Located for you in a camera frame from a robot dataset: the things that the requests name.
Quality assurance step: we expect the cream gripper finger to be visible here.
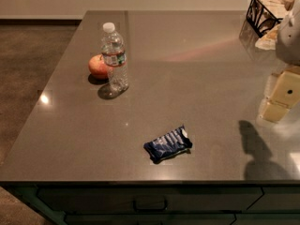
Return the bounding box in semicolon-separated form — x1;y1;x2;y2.
270;70;300;108
260;99;289;123

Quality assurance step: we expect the blue rxbar blueberry wrapper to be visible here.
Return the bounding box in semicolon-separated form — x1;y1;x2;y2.
143;125;193;164

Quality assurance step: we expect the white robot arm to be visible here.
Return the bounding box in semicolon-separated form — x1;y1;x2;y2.
259;2;300;123

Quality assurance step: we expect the dark right cabinet drawer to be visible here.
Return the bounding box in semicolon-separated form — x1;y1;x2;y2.
247;187;300;213

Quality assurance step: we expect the clear plastic water bottle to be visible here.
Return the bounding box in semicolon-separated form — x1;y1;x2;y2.
101;22;129;94

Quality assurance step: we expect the red apple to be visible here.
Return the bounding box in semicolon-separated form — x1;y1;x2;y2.
88;54;108;80

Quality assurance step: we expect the black wire napkin holder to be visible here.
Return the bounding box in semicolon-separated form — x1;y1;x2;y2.
246;0;295;50

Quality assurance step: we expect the dark cabinet drawer with handle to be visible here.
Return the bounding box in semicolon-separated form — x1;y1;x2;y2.
37;187;263;214

